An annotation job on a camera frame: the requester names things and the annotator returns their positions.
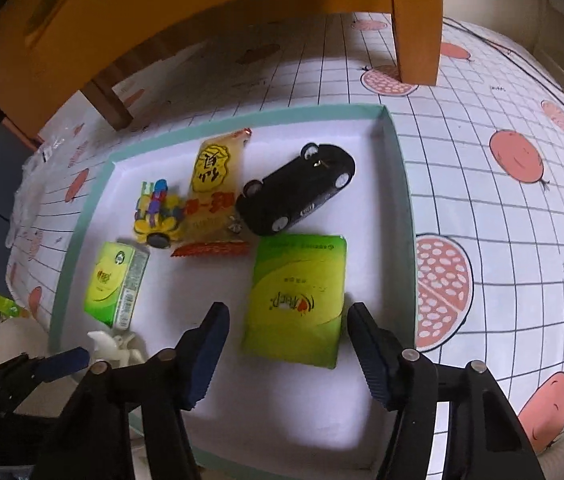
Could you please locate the colourful block toy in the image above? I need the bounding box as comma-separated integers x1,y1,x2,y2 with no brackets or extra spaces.
133,177,187,250

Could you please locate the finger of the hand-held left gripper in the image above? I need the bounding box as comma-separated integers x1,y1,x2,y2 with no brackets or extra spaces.
0,346,91,414

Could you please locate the white checked fruit-print tablecloth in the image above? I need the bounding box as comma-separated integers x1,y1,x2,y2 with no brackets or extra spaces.
4,10,564,456

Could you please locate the black toy car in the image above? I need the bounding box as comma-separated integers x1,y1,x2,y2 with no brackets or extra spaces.
236,143,356,237

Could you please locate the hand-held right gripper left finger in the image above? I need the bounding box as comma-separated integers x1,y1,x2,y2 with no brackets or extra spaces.
29,301,233,480

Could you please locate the yellow snack packet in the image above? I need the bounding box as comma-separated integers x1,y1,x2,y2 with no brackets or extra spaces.
171,129,253,258

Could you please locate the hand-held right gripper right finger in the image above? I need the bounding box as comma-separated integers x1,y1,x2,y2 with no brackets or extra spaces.
346,301,545,480

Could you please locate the white tray with teal rim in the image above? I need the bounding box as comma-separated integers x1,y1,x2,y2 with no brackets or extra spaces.
49,104,417,476

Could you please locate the wooden nightstand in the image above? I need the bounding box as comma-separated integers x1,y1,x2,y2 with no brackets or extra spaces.
0,0,444,143

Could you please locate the thick green tissue pack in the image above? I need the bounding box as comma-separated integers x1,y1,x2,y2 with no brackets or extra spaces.
84,241,151,331

